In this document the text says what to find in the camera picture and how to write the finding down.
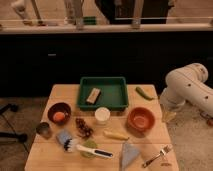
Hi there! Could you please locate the yellow banana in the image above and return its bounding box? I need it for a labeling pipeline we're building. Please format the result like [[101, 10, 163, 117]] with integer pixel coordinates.
[[103, 131, 129, 140]]

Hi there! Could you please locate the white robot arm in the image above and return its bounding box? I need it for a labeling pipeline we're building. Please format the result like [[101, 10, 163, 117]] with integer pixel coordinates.
[[159, 63, 213, 119]]

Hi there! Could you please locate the white plastic cup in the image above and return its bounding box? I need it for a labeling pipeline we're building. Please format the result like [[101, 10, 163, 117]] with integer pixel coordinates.
[[95, 107, 110, 125]]

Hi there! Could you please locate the small metal cup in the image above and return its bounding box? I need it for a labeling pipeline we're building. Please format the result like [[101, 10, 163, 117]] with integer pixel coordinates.
[[36, 122, 52, 139]]

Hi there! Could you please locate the orange bowl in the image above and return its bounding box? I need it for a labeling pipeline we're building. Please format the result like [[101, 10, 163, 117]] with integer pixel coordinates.
[[127, 107, 155, 132]]

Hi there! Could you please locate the metal fork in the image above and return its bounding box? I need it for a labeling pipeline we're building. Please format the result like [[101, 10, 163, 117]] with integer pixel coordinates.
[[142, 145, 172, 168]]

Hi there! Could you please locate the grey blue cloth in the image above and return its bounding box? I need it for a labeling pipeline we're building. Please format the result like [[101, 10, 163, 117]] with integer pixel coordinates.
[[121, 142, 140, 171]]

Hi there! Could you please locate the green plastic tray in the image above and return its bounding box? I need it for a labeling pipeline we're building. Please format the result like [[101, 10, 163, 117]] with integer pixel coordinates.
[[77, 77, 129, 111]]

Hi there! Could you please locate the tan sponge block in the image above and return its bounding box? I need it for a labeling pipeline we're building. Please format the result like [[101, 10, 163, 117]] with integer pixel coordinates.
[[86, 88, 101, 104]]

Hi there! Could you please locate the green round lid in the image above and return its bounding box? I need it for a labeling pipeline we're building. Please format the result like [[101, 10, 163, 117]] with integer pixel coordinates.
[[81, 139, 97, 158]]

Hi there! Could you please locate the brown grape cluster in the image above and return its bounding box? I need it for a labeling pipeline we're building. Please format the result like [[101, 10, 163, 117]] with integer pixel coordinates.
[[75, 118, 93, 139]]

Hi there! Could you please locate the wooden table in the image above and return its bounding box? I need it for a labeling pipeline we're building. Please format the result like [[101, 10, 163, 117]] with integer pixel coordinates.
[[25, 84, 179, 171]]

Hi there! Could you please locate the dark brown bowl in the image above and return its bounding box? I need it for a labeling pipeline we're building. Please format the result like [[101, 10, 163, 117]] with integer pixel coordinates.
[[47, 102, 71, 125]]

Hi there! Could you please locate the blue dish brush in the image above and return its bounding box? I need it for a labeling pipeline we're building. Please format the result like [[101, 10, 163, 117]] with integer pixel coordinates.
[[56, 130, 113, 158]]

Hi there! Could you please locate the orange ball in bowl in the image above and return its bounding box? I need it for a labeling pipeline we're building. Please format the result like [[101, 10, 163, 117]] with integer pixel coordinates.
[[53, 112, 65, 122]]

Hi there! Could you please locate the black tripod stand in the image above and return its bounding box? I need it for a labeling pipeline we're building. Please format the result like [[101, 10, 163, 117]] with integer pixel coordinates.
[[0, 103, 30, 154]]

